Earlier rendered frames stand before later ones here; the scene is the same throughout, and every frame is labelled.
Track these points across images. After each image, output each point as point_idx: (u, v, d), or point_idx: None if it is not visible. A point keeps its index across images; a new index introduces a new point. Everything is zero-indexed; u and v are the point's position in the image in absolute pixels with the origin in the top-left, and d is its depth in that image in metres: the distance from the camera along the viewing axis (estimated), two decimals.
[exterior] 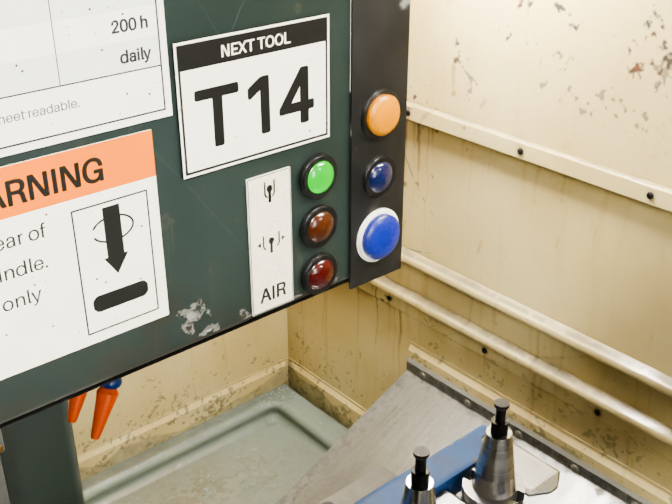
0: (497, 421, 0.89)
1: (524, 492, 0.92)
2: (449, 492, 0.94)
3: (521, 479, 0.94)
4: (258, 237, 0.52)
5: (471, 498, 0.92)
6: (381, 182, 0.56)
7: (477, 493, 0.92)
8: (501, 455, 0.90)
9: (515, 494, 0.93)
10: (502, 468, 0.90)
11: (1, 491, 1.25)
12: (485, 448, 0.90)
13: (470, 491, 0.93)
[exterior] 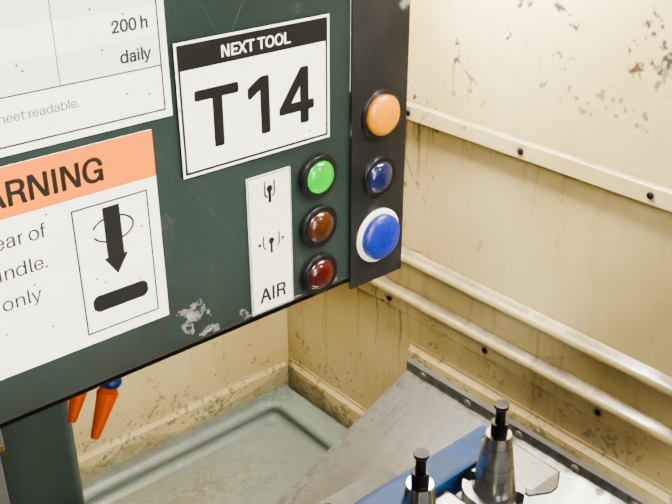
0: (497, 422, 0.89)
1: (524, 493, 0.93)
2: (449, 492, 0.94)
3: (521, 480, 0.94)
4: (258, 237, 0.52)
5: (471, 499, 0.92)
6: (381, 182, 0.56)
7: (477, 494, 0.92)
8: (501, 456, 0.90)
9: (515, 495, 0.93)
10: (502, 469, 0.90)
11: (1, 491, 1.25)
12: (485, 449, 0.90)
13: (470, 492, 0.93)
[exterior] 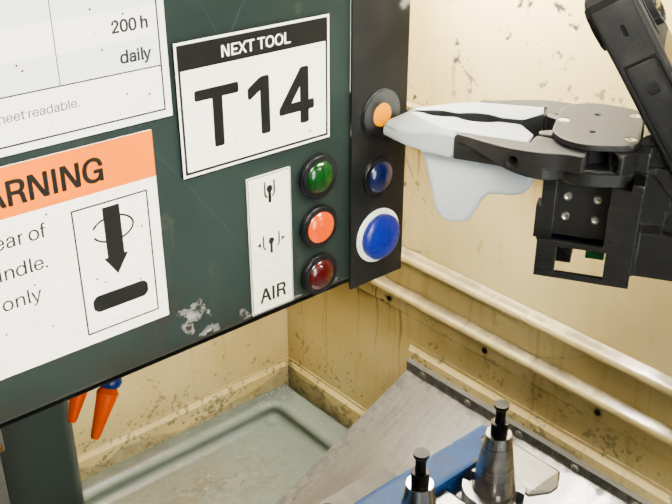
0: (497, 422, 0.89)
1: (524, 493, 0.93)
2: (449, 492, 0.94)
3: (521, 480, 0.94)
4: (258, 237, 0.52)
5: (471, 499, 0.92)
6: (381, 182, 0.56)
7: (477, 494, 0.92)
8: (501, 456, 0.90)
9: (515, 495, 0.93)
10: (502, 469, 0.90)
11: (1, 491, 1.25)
12: (485, 449, 0.90)
13: (470, 492, 0.93)
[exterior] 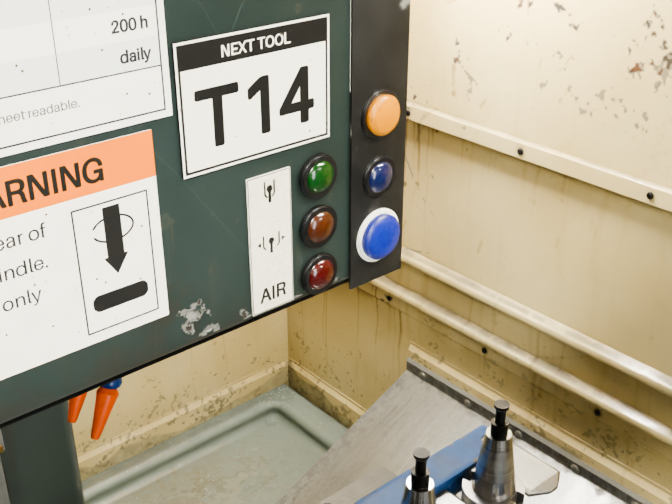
0: (497, 422, 0.89)
1: (524, 493, 0.93)
2: (449, 492, 0.94)
3: (521, 480, 0.94)
4: (258, 237, 0.52)
5: (471, 499, 0.92)
6: (381, 182, 0.56)
7: (477, 494, 0.92)
8: (501, 456, 0.90)
9: (515, 495, 0.93)
10: (502, 469, 0.90)
11: (1, 491, 1.25)
12: (485, 449, 0.90)
13: (470, 492, 0.93)
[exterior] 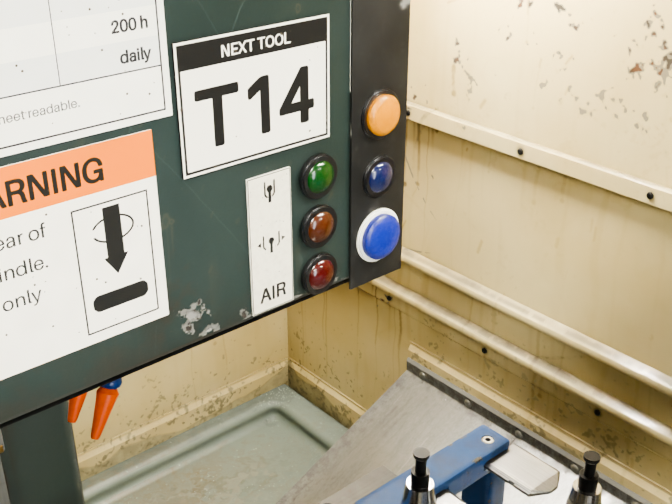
0: (586, 475, 0.82)
1: None
2: (449, 492, 0.94)
3: None
4: (258, 237, 0.52)
5: None
6: (381, 182, 0.56)
7: None
8: None
9: None
10: None
11: (1, 491, 1.25)
12: (572, 503, 0.83)
13: None
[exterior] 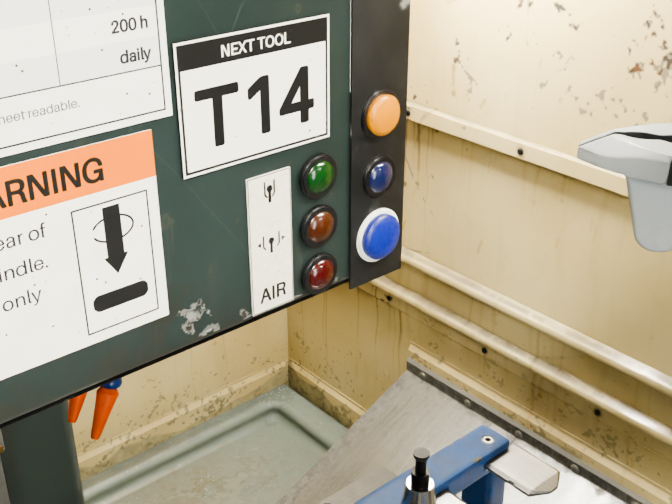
0: None
1: None
2: (449, 492, 0.94)
3: None
4: (258, 237, 0.52)
5: None
6: (381, 182, 0.56)
7: None
8: None
9: None
10: None
11: (1, 491, 1.25)
12: None
13: None
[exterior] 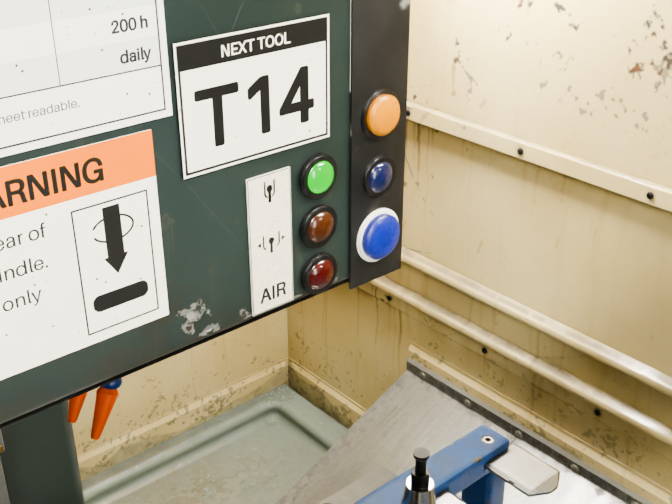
0: None
1: None
2: (449, 492, 0.94)
3: None
4: (258, 237, 0.52)
5: None
6: (381, 182, 0.56)
7: None
8: None
9: None
10: None
11: (1, 491, 1.25)
12: None
13: None
